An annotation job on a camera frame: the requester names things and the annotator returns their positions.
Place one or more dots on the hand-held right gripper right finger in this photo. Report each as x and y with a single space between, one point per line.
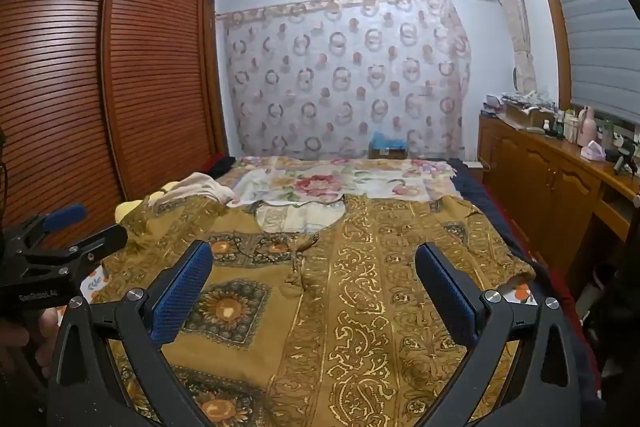
445 294

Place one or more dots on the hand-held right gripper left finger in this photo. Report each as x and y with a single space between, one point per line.
182 294

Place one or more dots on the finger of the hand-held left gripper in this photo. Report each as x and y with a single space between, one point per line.
62 217
100 239

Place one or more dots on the mustard patterned shirt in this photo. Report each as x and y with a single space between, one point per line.
350 257

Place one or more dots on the person's left hand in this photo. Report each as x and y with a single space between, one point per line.
20 342

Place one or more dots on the orange print bed sheet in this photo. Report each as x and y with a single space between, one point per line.
522 293

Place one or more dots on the navy bed sheet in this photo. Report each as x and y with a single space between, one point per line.
485 202

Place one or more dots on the beige garment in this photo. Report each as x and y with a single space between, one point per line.
200 187

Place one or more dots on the wooden louvered wardrobe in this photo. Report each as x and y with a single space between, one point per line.
75 82

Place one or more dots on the dark red clothing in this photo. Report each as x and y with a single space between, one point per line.
220 163

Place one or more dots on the cardboard box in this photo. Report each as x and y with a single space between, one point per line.
389 153

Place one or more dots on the wooden sideboard cabinet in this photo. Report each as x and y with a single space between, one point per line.
540 167

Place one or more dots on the blue plastic bag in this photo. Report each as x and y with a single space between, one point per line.
389 139

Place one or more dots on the floral quilt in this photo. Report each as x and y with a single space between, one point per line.
320 182

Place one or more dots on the cardboard tray of clutter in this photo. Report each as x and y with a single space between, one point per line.
525 112

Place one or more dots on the pink pouch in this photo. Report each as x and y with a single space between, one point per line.
592 152

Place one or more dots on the white bottle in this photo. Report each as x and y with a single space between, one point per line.
571 124

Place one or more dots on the pink bottle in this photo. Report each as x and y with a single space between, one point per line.
589 127

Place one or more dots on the black glue gun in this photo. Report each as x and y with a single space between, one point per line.
624 157

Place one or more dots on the round hand fan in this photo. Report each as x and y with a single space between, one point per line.
515 79

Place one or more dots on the green bottle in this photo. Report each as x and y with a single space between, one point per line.
607 133

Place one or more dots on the tied lace curtain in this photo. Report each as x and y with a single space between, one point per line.
517 22

